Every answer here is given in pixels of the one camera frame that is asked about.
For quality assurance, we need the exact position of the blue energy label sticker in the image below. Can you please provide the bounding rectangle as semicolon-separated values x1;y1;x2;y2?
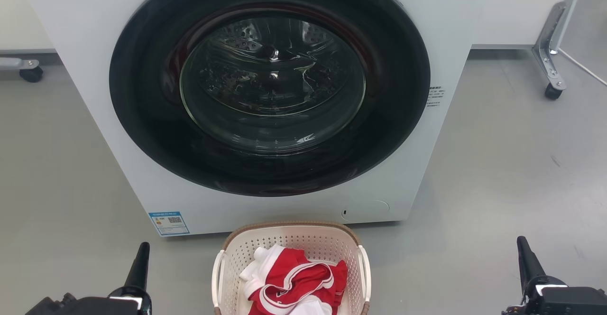
148;211;191;237

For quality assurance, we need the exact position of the grey wheeled frame leg right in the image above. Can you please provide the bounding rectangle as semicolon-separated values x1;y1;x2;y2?
532;1;568;101

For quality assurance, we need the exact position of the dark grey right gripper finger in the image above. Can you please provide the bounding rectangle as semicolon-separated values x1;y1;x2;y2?
516;236;547;293

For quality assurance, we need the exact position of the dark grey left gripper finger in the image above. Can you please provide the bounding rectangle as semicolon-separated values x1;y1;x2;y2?
124;242;151;293

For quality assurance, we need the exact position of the black round washer door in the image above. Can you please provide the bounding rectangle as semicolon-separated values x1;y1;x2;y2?
109;0;432;197

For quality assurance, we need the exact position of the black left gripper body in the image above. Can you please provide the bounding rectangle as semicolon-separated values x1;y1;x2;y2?
108;284;153;315

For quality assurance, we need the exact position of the red and white garment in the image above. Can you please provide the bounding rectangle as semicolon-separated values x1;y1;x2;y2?
238;245;349;315

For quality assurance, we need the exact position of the grey caster with metal bracket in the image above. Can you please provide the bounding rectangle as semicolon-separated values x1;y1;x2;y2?
0;57;45;84

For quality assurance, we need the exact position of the round white filter cover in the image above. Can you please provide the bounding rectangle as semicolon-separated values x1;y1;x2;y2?
340;199;391;223

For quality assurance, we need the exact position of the small black text warning sticker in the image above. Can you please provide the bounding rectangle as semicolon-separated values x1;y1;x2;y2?
426;85;447;109

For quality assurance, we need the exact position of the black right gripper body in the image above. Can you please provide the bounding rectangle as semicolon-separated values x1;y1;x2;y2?
502;275;569;315

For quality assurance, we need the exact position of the white front-load washing machine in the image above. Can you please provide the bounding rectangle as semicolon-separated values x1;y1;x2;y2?
24;0;494;238

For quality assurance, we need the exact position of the grey framed partition panel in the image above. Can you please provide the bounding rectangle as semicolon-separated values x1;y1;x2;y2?
550;0;607;88

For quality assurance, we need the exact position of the cream perforated laundry basket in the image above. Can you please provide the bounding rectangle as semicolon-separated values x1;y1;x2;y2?
211;220;372;315

